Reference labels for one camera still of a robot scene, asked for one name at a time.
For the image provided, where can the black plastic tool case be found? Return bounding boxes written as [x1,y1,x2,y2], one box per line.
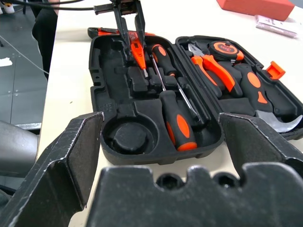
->
[88,35,303,166]

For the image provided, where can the pale pink packet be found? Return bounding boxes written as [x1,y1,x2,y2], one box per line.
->
[255,14,298,39]

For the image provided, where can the large black orange screwdriver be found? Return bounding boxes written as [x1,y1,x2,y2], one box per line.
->
[149,54,198,152]

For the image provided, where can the black cable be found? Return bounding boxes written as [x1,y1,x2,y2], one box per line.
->
[4,0,96,11]

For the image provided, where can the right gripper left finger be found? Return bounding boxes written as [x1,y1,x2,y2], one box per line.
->
[0,112,105,227]

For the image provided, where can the black orange tape measure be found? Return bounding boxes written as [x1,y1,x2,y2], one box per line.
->
[208,40,245,64]

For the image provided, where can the white paper scrap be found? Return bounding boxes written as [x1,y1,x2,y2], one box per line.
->
[0,57,13,68]

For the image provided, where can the red box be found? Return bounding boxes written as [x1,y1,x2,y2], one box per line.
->
[216,0,295,22]

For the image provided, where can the claw hammer black orange handle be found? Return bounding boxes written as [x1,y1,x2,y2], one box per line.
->
[233,63,303,133]

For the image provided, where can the orange handled pliers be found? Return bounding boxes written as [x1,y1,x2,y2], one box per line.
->
[188,43,244,98]

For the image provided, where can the small black orange screwdriver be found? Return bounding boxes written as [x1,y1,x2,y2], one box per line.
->
[151,44,198,116]

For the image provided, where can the orange black utility knife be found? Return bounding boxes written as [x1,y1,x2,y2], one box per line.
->
[87,26,156,39]

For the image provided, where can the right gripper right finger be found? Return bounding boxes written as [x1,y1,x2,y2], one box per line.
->
[218,112,303,178]

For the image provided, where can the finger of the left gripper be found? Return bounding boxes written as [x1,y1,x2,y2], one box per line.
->
[134,0,146,49]
[112,6,132,57]

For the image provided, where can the orange voltage tester screwdriver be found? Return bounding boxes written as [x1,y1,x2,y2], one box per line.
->
[129,39,149,78]

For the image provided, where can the silver robot body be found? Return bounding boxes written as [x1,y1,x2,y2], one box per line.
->
[0,120,40,178]

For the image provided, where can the person in black clothes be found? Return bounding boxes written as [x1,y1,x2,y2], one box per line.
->
[31,0,59,80]

